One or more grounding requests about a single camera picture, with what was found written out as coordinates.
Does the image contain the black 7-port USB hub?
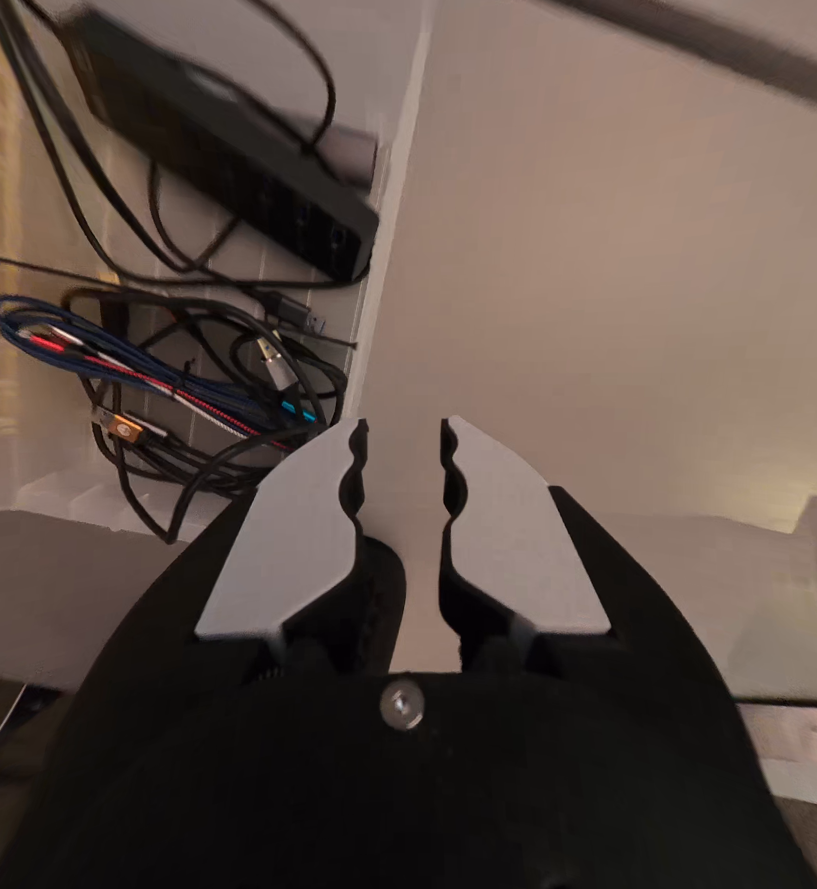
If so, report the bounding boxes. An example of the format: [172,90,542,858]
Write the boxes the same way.
[0,0,343,286]

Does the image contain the clear plastic bin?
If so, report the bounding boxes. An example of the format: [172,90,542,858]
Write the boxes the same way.
[0,0,434,545]

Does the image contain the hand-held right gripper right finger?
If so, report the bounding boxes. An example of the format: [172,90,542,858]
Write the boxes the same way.
[437,414,616,651]

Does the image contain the bundle of usb cables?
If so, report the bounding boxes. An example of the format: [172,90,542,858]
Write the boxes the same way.
[0,285,368,545]

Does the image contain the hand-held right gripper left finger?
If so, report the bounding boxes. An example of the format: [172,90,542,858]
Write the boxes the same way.
[193,417,381,654]

